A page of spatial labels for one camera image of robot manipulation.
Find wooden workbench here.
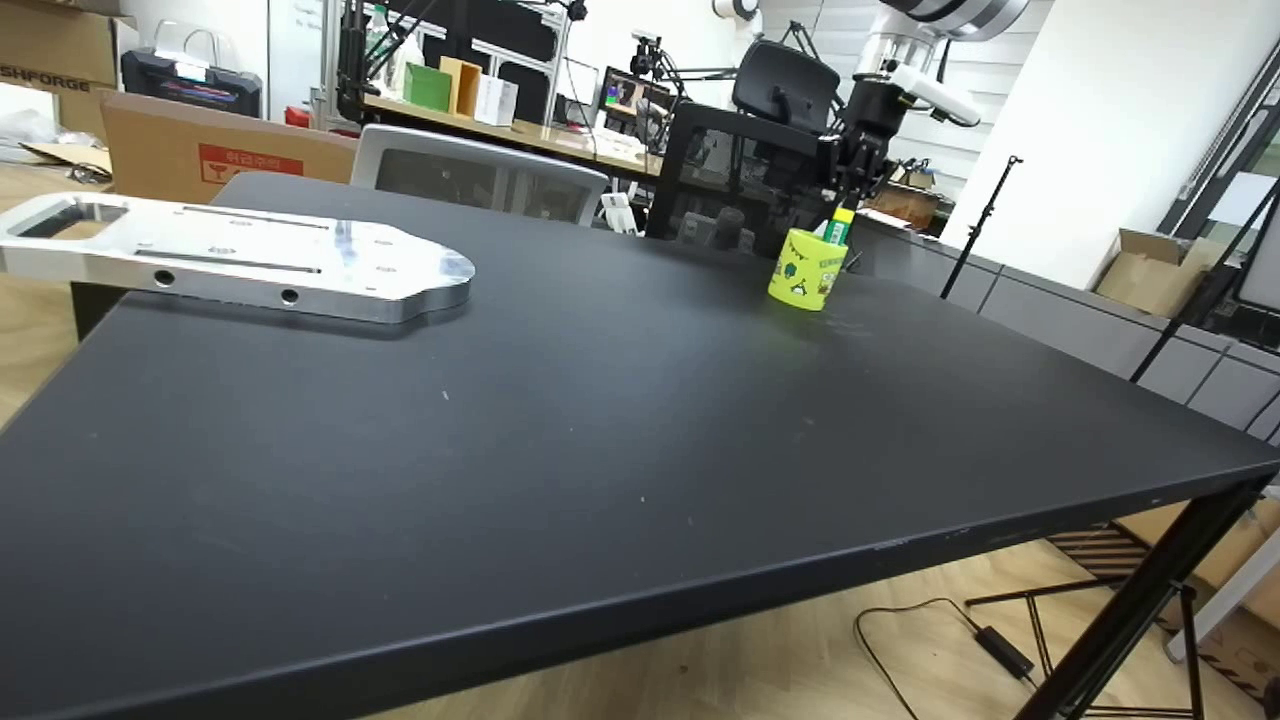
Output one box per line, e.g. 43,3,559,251
358,88,669,187

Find brown box with plant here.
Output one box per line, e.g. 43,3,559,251
869,153,962,233

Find cardboard box red label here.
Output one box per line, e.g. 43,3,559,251
96,88,363,209

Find green box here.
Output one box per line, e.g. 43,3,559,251
399,59,456,115

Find grey mesh office chair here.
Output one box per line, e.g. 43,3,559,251
348,121,614,227

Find black mesh office chair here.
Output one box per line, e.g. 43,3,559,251
643,101,855,259

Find black tripod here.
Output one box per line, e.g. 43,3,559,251
1127,167,1280,393

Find grey low cabinet row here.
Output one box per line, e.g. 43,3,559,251
852,211,1280,446

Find black table leg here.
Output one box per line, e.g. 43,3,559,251
1016,476,1274,720

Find thin black stand pole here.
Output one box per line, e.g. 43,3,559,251
936,153,1030,302

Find orange open box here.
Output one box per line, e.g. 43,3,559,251
436,50,488,121

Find silver metal mounting plate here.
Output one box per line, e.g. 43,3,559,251
0,187,481,331

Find green glue stick yellow cap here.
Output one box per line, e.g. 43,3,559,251
821,199,859,251

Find open cardboard box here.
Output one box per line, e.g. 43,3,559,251
1088,223,1214,323

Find black bag white handles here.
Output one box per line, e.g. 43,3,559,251
115,27,269,121

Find black power adapter cable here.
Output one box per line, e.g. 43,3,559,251
852,590,1046,720

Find yellow-green face mug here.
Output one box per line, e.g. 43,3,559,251
764,223,852,320

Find white box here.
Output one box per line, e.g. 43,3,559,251
472,70,526,132

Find plain cardboard box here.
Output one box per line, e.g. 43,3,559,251
0,0,124,92

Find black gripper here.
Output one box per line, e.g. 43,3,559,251
826,70,922,217

